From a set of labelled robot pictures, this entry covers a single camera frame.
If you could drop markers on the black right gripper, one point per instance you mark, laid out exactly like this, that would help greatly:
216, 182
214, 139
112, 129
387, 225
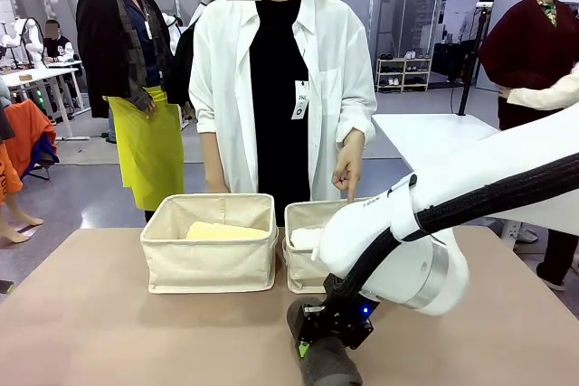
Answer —
348, 325

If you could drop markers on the dark grey towel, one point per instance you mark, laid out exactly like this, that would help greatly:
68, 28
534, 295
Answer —
330, 365

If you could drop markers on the yellow towel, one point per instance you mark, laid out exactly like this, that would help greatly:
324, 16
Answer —
226, 231

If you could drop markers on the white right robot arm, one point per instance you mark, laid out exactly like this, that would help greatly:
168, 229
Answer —
497, 164

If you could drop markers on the person's right forearm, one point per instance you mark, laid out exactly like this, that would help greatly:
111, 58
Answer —
212, 160

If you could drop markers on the person's left hand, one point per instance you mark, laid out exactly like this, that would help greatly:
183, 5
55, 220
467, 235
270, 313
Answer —
350, 160

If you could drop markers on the cream fabric basket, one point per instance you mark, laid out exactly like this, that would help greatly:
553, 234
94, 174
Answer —
303, 268
208, 264

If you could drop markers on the white rolled towel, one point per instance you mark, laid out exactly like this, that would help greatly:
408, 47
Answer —
303, 237

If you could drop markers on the white table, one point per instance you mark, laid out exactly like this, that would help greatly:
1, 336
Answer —
420, 133

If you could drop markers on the white name badge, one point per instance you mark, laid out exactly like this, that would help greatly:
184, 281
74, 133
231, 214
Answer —
300, 101

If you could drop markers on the person in white shirt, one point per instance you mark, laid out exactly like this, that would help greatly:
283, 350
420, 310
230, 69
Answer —
280, 87

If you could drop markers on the yellow-green apron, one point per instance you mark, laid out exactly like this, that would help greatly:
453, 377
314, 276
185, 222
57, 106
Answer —
145, 151

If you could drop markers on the wooden shoe rack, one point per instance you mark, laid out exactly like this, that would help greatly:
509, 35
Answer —
404, 72

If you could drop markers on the black box case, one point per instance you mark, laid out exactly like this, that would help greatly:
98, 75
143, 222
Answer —
448, 58

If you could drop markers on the bare mannequin legs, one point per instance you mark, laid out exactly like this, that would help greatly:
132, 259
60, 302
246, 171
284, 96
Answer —
18, 216

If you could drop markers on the orange t-shirt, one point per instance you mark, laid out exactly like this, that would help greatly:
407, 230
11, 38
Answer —
6, 173

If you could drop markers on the person in grey hoodie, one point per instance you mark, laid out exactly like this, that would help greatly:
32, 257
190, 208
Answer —
468, 24

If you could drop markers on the orange jacket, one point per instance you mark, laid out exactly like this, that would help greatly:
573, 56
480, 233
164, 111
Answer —
31, 128

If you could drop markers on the white background desk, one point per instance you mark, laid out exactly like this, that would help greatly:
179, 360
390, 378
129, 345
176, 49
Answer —
27, 75

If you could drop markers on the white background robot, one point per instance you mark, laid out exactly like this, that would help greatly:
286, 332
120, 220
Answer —
31, 38

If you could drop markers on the black camera pole stand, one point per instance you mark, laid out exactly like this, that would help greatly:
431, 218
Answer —
470, 69

